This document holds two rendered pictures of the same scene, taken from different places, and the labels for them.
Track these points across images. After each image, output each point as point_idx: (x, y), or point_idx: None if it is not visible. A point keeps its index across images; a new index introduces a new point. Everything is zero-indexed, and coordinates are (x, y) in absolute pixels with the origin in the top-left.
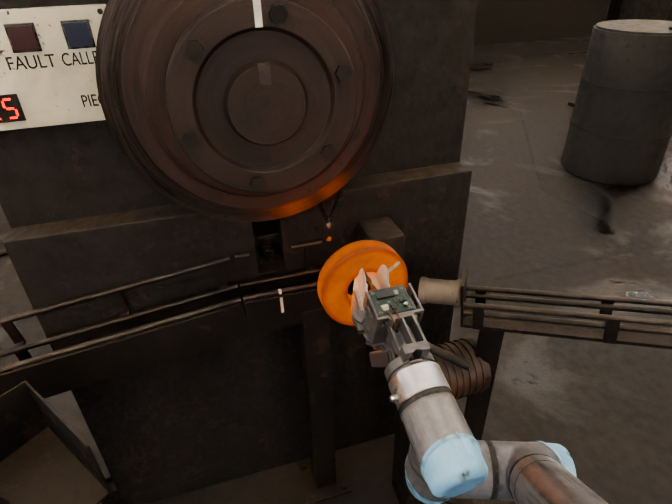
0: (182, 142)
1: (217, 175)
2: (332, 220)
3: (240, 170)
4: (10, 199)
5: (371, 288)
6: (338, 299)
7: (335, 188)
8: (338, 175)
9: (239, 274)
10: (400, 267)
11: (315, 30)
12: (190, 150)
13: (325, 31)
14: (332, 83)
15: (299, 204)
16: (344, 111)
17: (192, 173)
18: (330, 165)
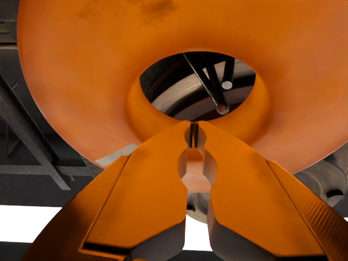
0: (344, 197)
1: (334, 171)
2: (210, 97)
3: (307, 172)
4: None
5: (187, 154)
6: (314, 108)
7: (185, 82)
8: (181, 96)
9: None
10: (90, 152)
11: (206, 220)
12: (341, 188)
13: (199, 220)
14: (197, 203)
15: (238, 69)
16: (188, 193)
17: (347, 142)
18: (193, 119)
